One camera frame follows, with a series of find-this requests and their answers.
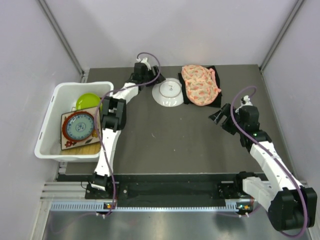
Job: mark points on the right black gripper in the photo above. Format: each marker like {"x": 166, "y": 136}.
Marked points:
{"x": 225, "y": 110}

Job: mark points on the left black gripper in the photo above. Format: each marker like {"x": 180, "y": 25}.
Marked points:
{"x": 160, "y": 80}

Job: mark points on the white round rimmed plate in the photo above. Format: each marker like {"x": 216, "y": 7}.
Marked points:
{"x": 168, "y": 93}

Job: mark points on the pale green patterned plate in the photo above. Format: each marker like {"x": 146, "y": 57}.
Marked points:
{"x": 80, "y": 127}

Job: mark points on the yellow woven square plate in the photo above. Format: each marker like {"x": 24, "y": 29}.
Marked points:
{"x": 90, "y": 149}

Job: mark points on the red plate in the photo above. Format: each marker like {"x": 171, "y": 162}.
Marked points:
{"x": 63, "y": 127}

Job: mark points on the black square plate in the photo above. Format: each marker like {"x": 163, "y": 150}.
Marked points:
{"x": 78, "y": 128}

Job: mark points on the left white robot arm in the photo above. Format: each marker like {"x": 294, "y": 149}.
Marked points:
{"x": 113, "y": 118}

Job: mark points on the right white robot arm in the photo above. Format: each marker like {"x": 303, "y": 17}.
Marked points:
{"x": 289, "y": 204}

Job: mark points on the white plastic bin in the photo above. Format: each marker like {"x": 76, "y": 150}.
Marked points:
{"x": 63, "y": 99}

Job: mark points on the black cloth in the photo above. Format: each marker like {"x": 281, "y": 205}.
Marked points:
{"x": 217, "y": 101}

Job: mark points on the floral pink cloth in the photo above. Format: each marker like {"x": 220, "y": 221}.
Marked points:
{"x": 200, "y": 84}

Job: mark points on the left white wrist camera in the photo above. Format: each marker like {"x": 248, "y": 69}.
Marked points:
{"x": 144, "y": 61}

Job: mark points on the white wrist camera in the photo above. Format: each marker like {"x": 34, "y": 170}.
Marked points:
{"x": 144, "y": 61}
{"x": 245, "y": 101}

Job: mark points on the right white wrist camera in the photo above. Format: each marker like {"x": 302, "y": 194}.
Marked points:
{"x": 245, "y": 101}

